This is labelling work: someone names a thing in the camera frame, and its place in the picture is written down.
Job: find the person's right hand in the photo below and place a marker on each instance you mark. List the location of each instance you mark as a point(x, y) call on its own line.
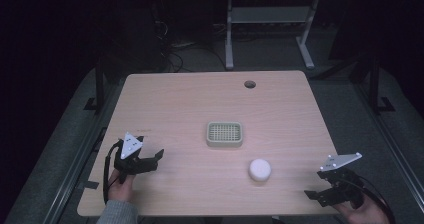
point(365, 214)

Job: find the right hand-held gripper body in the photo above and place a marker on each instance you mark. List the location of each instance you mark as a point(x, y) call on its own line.
point(343, 184)

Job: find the black metal stand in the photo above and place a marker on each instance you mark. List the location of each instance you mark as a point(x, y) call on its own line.
point(99, 85)
point(375, 84)

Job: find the person's left hand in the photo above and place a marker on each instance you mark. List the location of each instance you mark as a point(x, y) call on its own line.
point(120, 190)

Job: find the pale green soap dish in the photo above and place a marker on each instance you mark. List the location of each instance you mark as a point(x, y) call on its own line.
point(224, 134)

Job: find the black tape strip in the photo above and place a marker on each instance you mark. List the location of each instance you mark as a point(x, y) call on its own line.
point(88, 185)

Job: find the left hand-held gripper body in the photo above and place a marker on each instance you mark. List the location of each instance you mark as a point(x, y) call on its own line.
point(130, 164)

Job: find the white metal desk frame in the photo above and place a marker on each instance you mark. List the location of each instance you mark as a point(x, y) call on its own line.
point(270, 15)

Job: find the metal floor rail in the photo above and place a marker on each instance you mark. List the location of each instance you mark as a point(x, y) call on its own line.
point(390, 140)
point(75, 167)

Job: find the white round soap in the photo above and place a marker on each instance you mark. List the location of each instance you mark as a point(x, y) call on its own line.
point(259, 170)

